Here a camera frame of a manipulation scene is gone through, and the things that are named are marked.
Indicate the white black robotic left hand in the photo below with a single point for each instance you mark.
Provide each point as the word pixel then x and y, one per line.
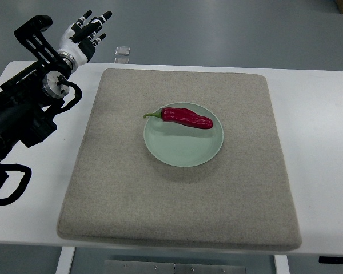
pixel 79 42

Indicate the red pepper with green stem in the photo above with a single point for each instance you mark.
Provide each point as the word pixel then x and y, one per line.
pixel 183 116

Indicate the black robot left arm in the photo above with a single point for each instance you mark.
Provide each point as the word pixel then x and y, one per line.
pixel 30 100

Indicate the pale green plate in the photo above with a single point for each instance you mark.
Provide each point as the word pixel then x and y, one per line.
pixel 183 146

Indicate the clear floor socket cover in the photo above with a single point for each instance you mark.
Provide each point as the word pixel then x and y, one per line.
pixel 122 50

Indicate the white left table leg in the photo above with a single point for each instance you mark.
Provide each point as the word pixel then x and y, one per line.
pixel 65 260

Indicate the white table leg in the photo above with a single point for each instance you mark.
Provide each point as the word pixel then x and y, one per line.
pixel 65 260
pixel 281 264

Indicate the beige felt mat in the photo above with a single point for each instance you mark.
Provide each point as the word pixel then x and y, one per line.
pixel 120 193

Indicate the white right table leg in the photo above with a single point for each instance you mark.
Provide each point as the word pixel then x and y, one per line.
pixel 281 264

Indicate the black table control panel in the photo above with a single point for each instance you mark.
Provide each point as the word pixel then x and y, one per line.
pixel 330 260

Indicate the metal table base plate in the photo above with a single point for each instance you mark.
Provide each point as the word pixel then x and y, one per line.
pixel 138 267

